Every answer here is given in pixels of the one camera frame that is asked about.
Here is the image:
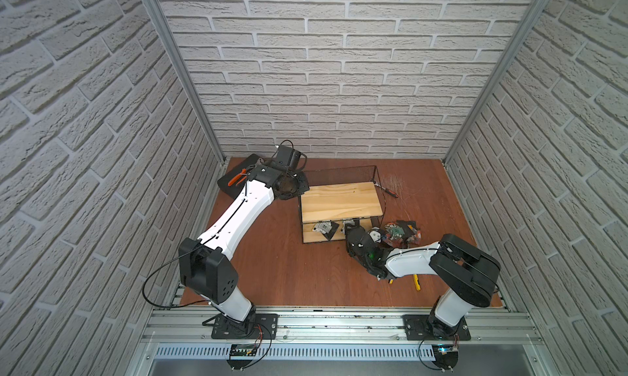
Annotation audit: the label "green floral tea bag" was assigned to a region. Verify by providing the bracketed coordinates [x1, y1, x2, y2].
[384, 222, 406, 246]

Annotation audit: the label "white black tea bag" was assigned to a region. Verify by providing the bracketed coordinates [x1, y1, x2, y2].
[343, 219, 361, 231]
[312, 221, 340, 241]

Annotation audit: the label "red tea bag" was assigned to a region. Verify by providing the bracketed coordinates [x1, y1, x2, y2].
[403, 221, 421, 248]

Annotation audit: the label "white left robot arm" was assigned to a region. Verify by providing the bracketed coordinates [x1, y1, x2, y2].
[178, 162, 309, 323]

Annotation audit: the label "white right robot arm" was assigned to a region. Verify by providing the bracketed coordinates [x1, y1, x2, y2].
[345, 225, 501, 335]

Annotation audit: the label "yellow black pliers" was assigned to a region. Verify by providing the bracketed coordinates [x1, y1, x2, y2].
[389, 274, 421, 292]

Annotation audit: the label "black tool tray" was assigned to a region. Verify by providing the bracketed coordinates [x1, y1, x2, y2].
[218, 154, 261, 199]

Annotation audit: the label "red black ratchet wrench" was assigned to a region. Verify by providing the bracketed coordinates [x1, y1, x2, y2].
[374, 181, 399, 199]

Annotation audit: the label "right controller board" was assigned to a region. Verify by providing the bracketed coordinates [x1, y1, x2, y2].
[432, 346, 459, 371]

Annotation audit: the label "controller board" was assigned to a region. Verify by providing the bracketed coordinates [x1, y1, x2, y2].
[227, 343, 258, 370]
[432, 346, 459, 371]

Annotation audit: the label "left controller board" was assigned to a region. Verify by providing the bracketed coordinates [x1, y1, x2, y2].
[227, 343, 258, 370]

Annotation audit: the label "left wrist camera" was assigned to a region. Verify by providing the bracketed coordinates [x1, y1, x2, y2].
[270, 140, 307, 172]

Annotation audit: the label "orange handled cutter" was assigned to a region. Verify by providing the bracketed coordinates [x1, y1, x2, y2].
[227, 168, 251, 188]

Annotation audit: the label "black wire mesh wooden shelf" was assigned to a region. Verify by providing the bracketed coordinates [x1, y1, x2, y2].
[299, 165, 386, 243]

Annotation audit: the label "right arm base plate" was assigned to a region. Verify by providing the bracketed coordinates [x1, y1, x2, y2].
[402, 315, 471, 342]

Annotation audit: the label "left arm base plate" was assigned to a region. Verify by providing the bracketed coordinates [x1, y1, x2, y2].
[205, 313, 279, 341]

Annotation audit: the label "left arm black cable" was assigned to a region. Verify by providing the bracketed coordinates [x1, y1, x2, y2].
[141, 247, 212, 308]

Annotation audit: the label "aluminium front rail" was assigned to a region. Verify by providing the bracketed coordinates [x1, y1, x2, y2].
[140, 306, 543, 345]

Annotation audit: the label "aluminium corner post left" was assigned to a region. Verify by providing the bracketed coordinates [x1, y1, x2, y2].
[142, 0, 227, 165]

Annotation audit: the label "aluminium corner post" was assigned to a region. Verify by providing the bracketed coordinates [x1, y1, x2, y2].
[142, 0, 227, 165]
[442, 0, 550, 169]

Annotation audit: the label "aluminium corner post right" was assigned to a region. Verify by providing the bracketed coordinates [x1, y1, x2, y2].
[442, 0, 550, 169]

